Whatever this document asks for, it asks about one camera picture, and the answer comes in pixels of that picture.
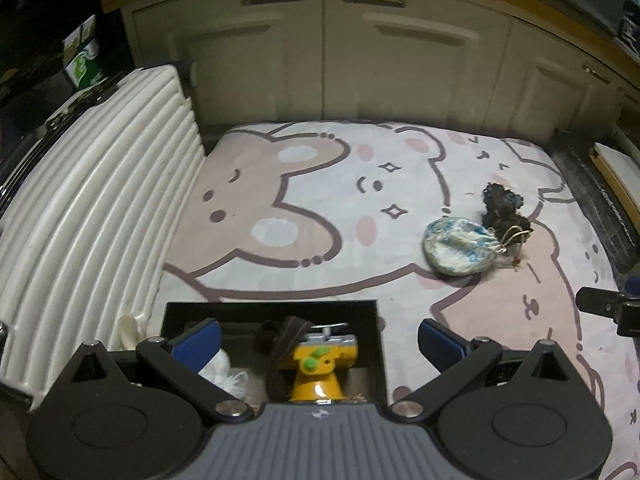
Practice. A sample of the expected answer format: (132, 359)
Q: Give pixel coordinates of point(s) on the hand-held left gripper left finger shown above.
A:
(197, 346)

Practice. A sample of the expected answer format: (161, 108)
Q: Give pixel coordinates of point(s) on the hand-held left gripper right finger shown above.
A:
(440, 346)

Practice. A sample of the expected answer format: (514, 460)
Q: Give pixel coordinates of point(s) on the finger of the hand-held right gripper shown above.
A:
(595, 301)

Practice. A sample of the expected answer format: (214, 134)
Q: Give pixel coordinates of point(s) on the white plastic bag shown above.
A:
(222, 366)

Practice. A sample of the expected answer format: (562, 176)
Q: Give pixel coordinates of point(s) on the black storage box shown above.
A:
(382, 355)

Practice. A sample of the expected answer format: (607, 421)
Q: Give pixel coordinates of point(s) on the yellow toy camera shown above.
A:
(325, 361)

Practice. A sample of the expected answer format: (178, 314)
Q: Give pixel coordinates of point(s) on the cartoon bear printed blanket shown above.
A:
(350, 260)

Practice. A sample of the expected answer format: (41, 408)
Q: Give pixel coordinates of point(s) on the cream cabinet door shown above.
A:
(240, 60)
(415, 70)
(560, 90)

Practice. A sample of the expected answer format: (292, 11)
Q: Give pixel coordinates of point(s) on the green white carton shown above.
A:
(85, 57)

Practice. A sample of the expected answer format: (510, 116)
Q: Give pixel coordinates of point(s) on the white board with wooden frame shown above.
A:
(620, 170)

